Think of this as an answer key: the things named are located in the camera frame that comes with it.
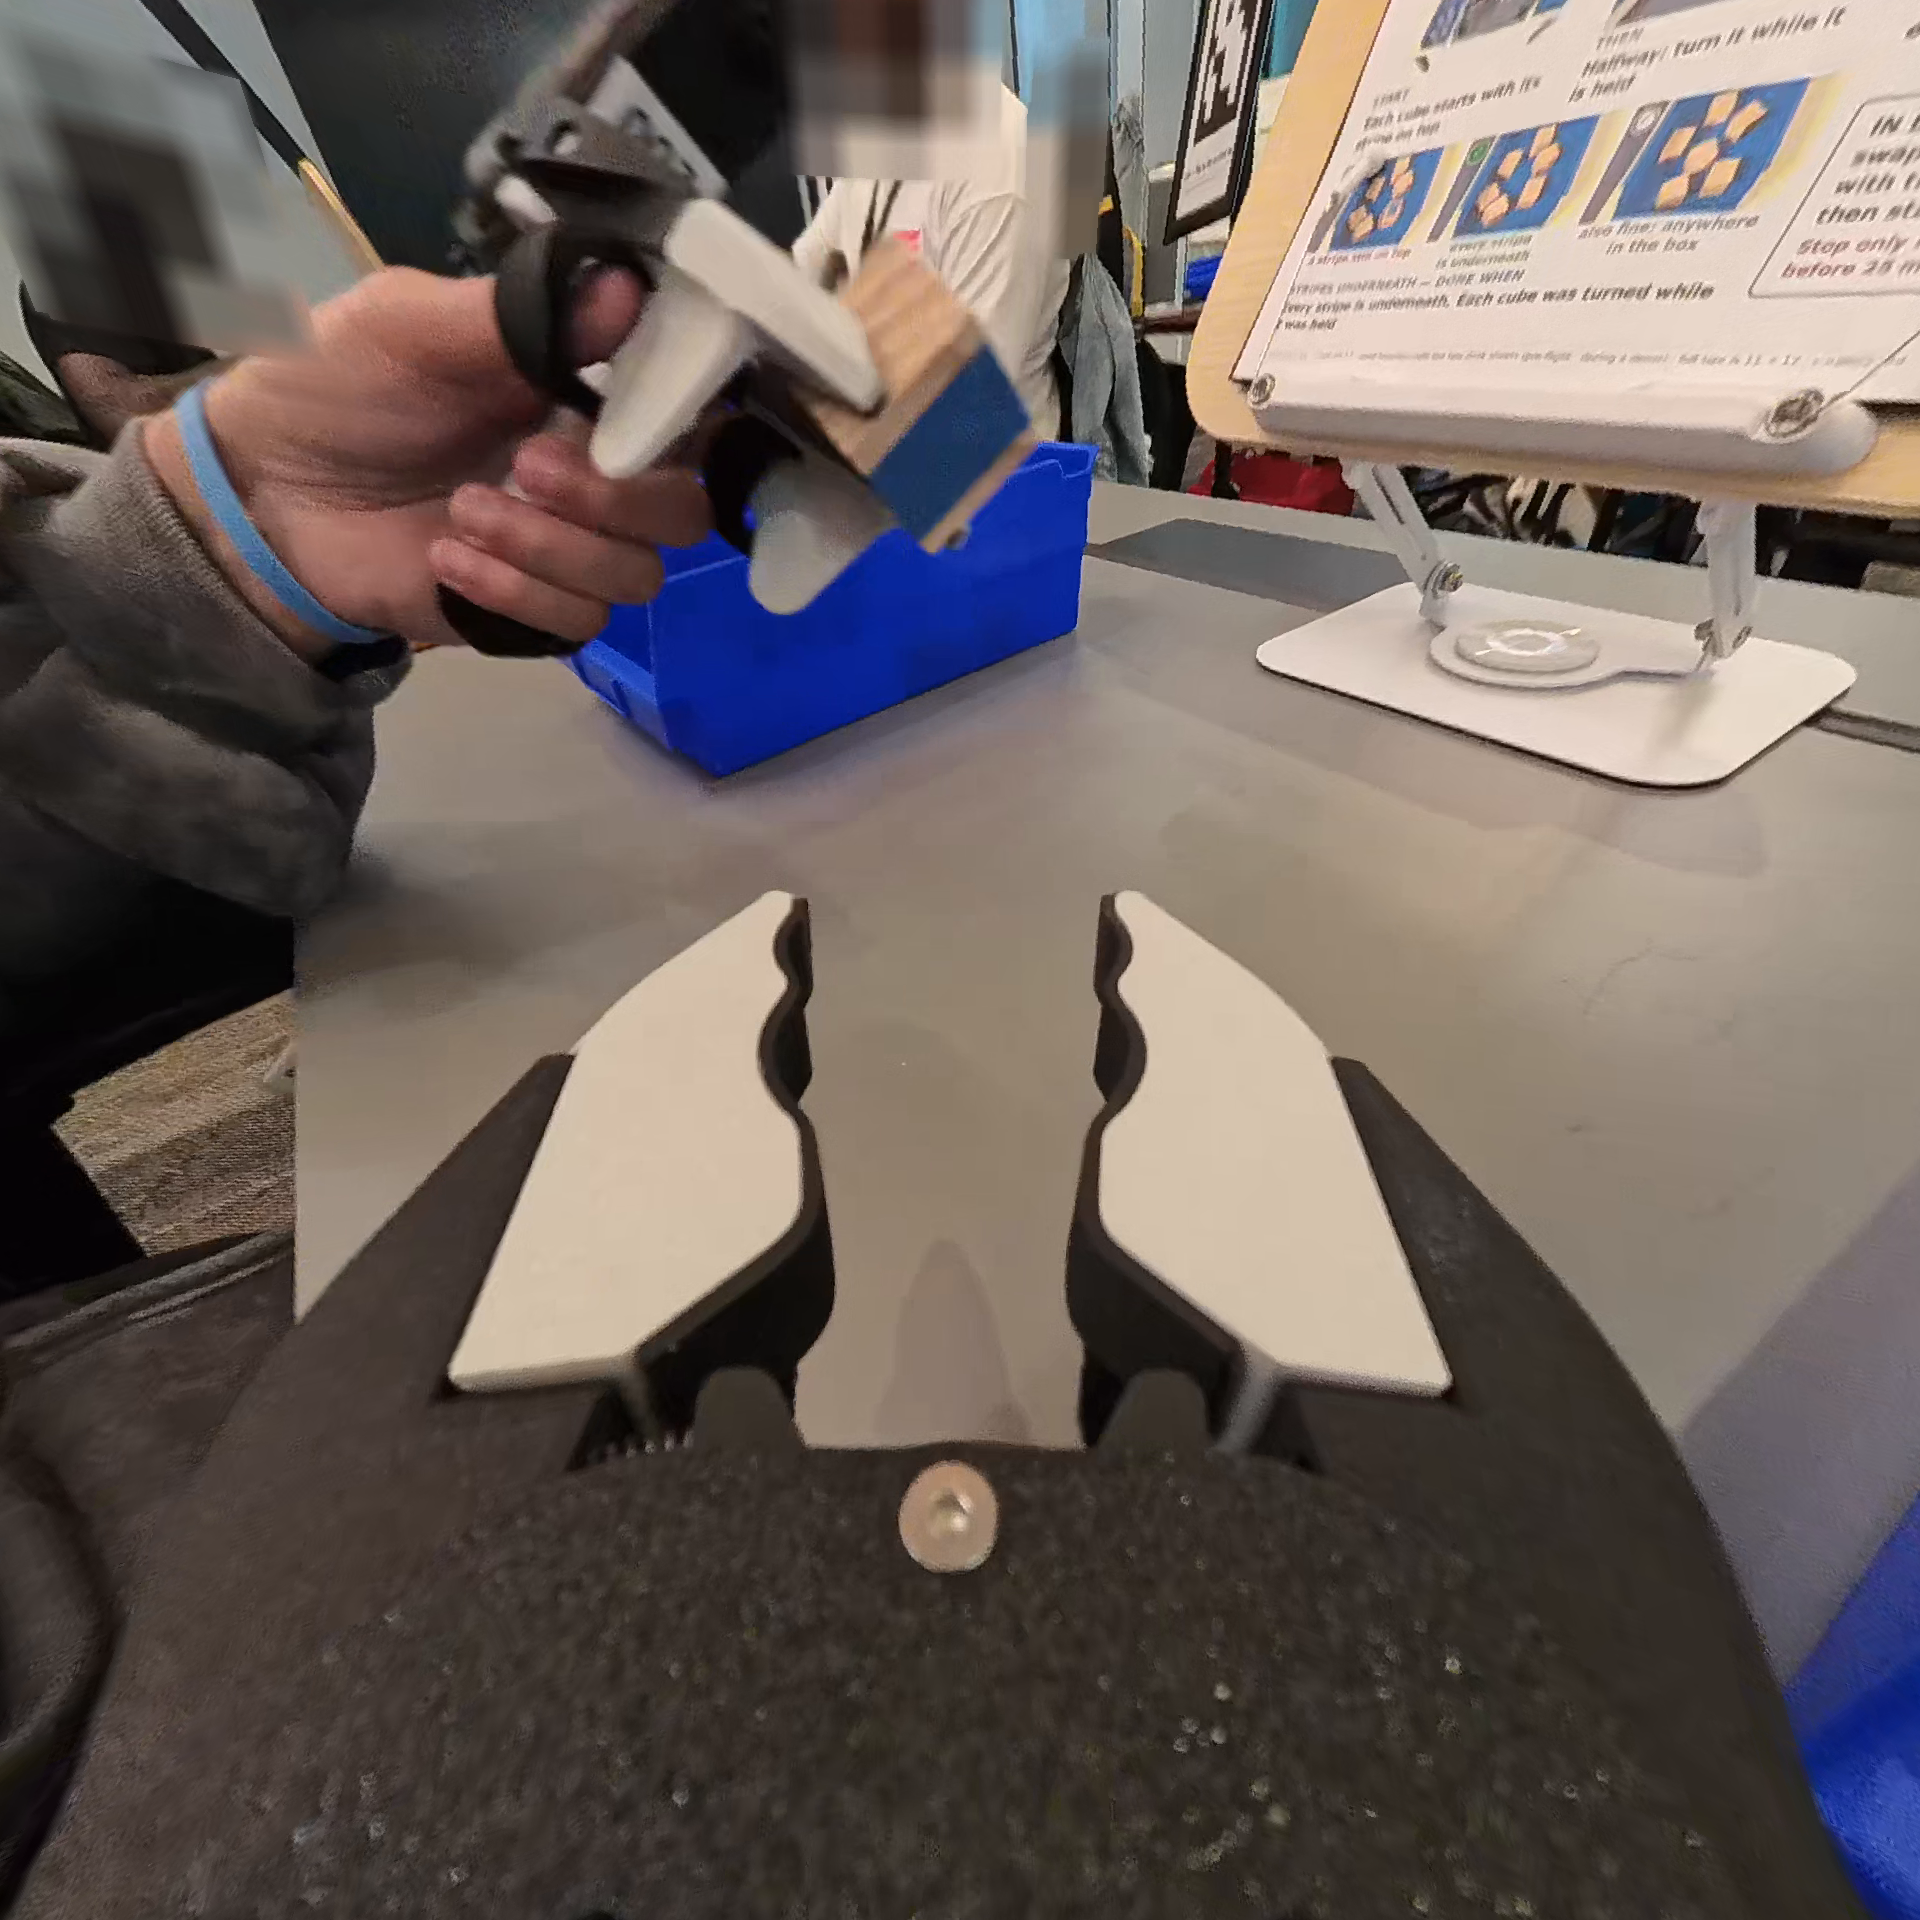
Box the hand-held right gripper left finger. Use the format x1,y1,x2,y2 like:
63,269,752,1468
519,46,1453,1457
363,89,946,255
447,891,834,1464

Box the printed instruction sheet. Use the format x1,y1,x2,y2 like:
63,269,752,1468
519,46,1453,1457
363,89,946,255
1236,0,1920,420

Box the thin wooden board stand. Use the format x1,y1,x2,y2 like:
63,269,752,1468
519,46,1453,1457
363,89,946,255
289,155,389,277

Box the grey jacket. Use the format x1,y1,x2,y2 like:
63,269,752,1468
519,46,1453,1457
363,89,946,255
1055,252,1161,489

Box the person's left forearm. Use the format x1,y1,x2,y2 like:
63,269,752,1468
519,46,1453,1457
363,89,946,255
0,352,419,1053

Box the blue wristband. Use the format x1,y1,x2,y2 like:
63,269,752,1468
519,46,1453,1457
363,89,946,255
168,374,403,651

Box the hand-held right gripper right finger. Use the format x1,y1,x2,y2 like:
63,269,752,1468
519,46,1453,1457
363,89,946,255
1069,891,1459,1458

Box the red bag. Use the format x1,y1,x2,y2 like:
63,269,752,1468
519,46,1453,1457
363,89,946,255
1196,447,1362,519

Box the black white marker sign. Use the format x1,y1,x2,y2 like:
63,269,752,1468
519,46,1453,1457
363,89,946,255
1158,0,1281,248

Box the white stand with wooden board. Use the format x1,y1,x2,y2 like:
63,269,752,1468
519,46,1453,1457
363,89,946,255
1182,0,1920,793

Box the wooden cube with blue stripe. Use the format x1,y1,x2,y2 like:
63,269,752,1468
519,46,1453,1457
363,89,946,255
799,240,1041,561

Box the person's left hand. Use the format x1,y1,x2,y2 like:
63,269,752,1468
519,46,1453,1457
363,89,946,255
194,262,718,658

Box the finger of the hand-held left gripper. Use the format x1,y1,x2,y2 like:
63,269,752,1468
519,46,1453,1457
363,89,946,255
745,457,902,621
660,194,891,423

